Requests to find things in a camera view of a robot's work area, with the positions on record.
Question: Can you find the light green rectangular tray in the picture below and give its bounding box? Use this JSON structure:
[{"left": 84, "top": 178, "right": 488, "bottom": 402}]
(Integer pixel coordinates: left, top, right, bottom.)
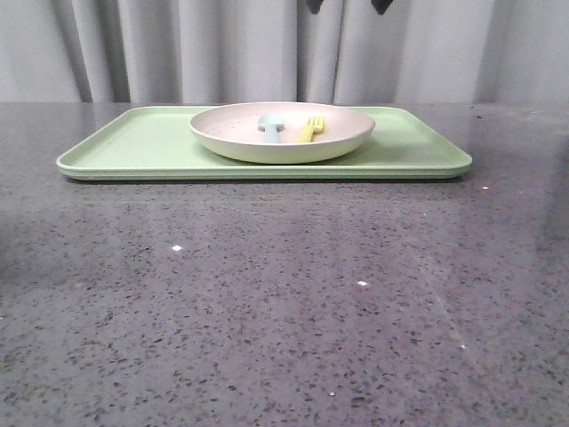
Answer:
[{"left": 57, "top": 106, "right": 472, "bottom": 181}]

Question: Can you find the white round plate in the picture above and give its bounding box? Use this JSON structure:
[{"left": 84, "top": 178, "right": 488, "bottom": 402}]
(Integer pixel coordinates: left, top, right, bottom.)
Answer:
[{"left": 189, "top": 101, "right": 375, "bottom": 165}]

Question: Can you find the yellow plastic fork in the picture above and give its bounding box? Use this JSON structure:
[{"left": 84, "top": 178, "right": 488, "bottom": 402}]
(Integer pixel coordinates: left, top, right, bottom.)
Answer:
[{"left": 295, "top": 116, "right": 325, "bottom": 142}]

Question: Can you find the grey pleated curtain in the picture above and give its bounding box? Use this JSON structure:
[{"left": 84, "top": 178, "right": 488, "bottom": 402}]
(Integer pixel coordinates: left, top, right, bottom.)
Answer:
[{"left": 1, "top": 1, "right": 568, "bottom": 104}]

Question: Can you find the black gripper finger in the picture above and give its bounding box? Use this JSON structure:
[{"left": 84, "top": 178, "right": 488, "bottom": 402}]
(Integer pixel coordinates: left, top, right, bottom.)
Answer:
[
  {"left": 306, "top": 0, "right": 324, "bottom": 14},
  {"left": 371, "top": 0, "right": 393, "bottom": 14}
]

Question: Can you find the light blue plastic spoon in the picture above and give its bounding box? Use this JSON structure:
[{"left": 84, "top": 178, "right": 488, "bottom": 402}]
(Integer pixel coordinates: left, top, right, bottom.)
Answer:
[{"left": 258, "top": 113, "right": 285, "bottom": 144}]

